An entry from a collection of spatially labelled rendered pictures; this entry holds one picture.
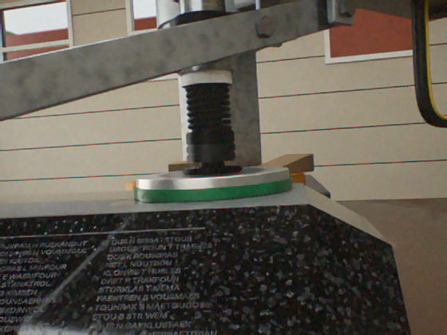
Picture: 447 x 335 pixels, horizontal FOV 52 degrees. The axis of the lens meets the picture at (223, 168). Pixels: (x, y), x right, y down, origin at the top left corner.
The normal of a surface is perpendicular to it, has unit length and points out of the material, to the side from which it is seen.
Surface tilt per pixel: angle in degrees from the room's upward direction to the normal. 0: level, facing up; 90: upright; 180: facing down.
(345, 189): 90
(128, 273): 45
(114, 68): 90
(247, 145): 90
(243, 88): 90
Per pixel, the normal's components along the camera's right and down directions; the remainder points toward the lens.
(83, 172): -0.23, 0.07
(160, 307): -0.11, -0.66
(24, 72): 0.61, 0.00
